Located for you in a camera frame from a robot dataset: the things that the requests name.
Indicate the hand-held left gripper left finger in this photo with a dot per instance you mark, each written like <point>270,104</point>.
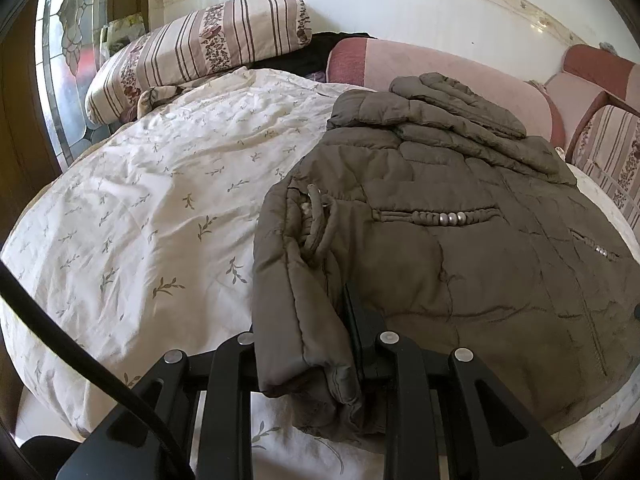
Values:
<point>235,360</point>

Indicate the striped floral bolster pillow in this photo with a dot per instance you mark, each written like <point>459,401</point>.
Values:
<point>200,45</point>

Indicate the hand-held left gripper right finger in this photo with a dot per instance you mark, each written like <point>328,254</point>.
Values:
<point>367,340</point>

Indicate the black cloth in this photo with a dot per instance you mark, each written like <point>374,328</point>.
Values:
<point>320,55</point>

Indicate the small grey object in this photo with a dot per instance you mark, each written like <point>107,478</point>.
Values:
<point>607,47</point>

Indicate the crumpled patterned cloth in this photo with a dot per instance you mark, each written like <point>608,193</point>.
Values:
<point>157,97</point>

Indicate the striped floral flat cushion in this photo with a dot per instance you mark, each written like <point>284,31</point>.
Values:
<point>615,150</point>

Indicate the stained glass door panel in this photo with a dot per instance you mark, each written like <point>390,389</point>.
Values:
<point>55,75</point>

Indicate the dark cloth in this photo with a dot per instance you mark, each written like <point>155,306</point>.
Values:
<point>50,457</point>

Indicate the olive quilted hooded jacket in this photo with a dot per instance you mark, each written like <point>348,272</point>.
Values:
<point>450,270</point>

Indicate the white floral blanket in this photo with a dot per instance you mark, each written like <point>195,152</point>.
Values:
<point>150,200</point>

